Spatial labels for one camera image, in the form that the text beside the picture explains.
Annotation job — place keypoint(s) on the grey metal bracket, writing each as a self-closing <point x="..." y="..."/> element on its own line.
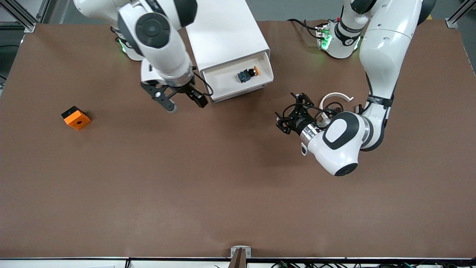
<point x="234" y="251"/>

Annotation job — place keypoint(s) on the beige drawer with button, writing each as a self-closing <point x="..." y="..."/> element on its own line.
<point x="223" y="82"/>

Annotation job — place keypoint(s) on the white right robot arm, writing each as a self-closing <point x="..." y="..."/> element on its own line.
<point x="163" y="48"/>

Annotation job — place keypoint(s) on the orange and black box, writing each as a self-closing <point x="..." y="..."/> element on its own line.
<point x="78" y="121"/>

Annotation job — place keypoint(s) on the metal connector plate green lights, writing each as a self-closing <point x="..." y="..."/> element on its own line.
<point x="324" y="37"/>

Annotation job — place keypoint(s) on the aluminium frame profile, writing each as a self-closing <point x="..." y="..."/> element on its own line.
<point x="28" y="25"/>
<point x="452" y="23"/>

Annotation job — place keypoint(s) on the orange push button switch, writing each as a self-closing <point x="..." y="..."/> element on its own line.
<point x="248" y="75"/>

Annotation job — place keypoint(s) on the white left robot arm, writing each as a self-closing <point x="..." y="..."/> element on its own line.
<point x="386" y="44"/>

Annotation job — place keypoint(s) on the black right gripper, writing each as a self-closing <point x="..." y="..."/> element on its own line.
<point x="185" y="90"/>

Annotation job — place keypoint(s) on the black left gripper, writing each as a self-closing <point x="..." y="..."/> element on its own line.
<point x="298" y="121"/>

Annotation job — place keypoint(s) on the white drawer cabinet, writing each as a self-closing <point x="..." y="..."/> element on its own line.
<point x="223" y="33"/>

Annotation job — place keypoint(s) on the white table frame rail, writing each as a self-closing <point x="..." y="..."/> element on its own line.
<point x="167" y="263"/>

